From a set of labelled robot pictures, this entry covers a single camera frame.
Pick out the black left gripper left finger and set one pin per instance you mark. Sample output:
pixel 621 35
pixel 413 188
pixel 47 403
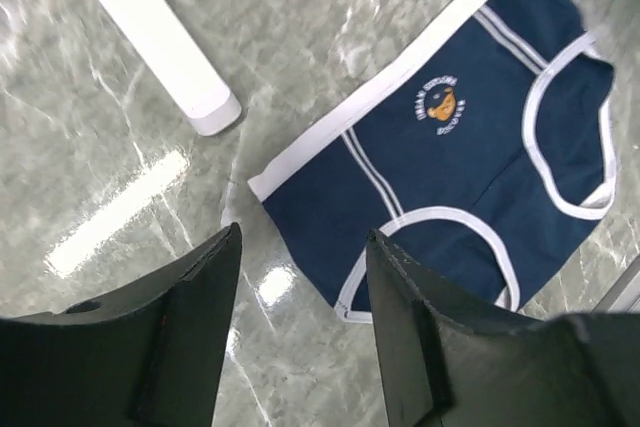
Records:
pixel 149 353

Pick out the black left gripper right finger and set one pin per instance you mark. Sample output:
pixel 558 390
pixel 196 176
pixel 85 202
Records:
pixel 448 358

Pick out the white drying rack stand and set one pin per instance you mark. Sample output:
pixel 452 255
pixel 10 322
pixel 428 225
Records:
pixel 173 56

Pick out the navy blue underwear white trim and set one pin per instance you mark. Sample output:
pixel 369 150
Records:
pixel 484 150

